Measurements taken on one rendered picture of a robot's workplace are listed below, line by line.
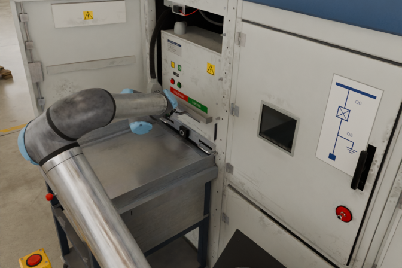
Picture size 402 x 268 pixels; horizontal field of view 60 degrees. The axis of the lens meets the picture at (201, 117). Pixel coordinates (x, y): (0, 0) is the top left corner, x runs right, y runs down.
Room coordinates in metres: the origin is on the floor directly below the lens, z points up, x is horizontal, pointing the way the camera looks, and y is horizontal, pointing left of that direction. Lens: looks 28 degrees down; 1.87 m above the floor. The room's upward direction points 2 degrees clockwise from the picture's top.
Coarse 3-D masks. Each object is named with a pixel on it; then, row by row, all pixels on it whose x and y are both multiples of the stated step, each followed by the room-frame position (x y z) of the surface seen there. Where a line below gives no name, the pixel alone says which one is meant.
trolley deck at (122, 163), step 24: (96, 144) 1.56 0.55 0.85; (120, 144) 1.56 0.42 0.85; (144, 144) 1.57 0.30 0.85; (168, 144) 1.58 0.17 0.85; (96, 168) 1.35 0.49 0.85; (120, 168) 1.36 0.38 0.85; (144, 168) 1.36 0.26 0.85; (168, 168) 1.37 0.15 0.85; (216, 168) 1.38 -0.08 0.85; (120, 192) 1.18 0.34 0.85; (168, 192) 1.20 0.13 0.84
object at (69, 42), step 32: (32, 0) 1.63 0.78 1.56; (64, 0) 1.72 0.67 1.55; (96, 0) 1.79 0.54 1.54; (128, 0) 1.87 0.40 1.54; (32, 32) 1.64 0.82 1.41; (64, 32) 1.71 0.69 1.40; (96, 32) 1.78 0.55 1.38; (128, 32) 1.86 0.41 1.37; (32, 64) 1.61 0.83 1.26; (64, 64) 1.69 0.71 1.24; (96, 64) 1.76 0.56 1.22; (128, 64) 1.86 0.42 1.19; (32, 96) 1.59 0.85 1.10; (64, 96) 1.69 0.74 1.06
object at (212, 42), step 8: (168, 32) 1.79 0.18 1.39; (192, 32) 1.83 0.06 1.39; (200, 32) 1.83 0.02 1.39; (208, 32) 1.84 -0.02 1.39; (184, 40) 1.68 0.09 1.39; (192, 40) 1.68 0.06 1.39; (200, 40) 1.69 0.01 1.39; (208, 40) 1.69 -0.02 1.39; (216, 40) 1.70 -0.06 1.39; (208, 48) 1.54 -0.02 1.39; (216, 48) 1.56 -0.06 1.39
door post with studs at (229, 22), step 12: (228, 12) 1.39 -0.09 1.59; (228, 24) 1.39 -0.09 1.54; (228, 36) 1.38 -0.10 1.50; (228, 48) 1.38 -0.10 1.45; (228, 60) 1.37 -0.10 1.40; (228, 72) 1.37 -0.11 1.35; (228, 84) 1.37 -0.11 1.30; (228, 96) 1.36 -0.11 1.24; (228, 108) 1.36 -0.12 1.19; (216, 144) 1.41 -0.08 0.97; (216, 156) 1.41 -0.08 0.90; (216, 204) 1.38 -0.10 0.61; (216, 216) 1.38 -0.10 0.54; (216, 228) 1.37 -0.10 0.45; (216, 240) 1.37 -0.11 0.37; (216, 252) 1.36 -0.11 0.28
